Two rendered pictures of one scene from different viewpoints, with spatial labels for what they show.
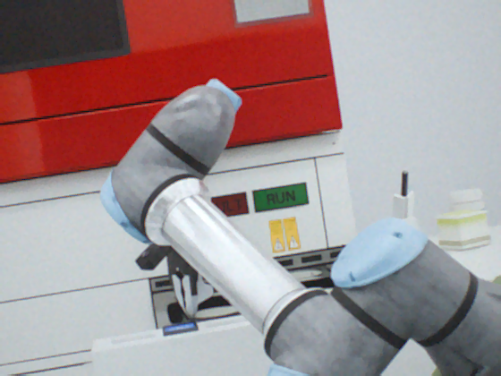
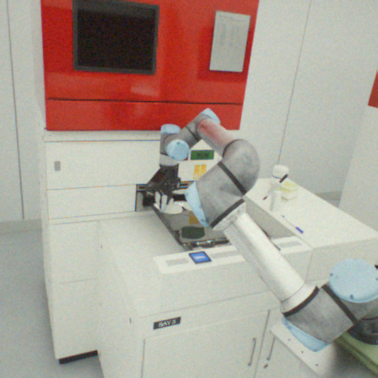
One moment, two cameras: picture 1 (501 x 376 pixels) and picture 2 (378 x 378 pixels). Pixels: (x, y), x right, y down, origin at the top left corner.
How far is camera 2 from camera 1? 0.97 m
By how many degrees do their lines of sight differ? 27
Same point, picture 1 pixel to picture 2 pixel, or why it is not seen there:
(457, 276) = not seen: outside the picture
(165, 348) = (197, 272)
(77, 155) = (116, 123)
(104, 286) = (114, 186)
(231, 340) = (226, 268)
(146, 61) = (161, 80)
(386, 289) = (365, 305)
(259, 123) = not seen: hidden behind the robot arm
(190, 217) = (245, 229)
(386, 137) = not seen: hidden behind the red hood
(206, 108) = (256, 163)
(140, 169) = (218, 193)
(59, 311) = (90, 195)
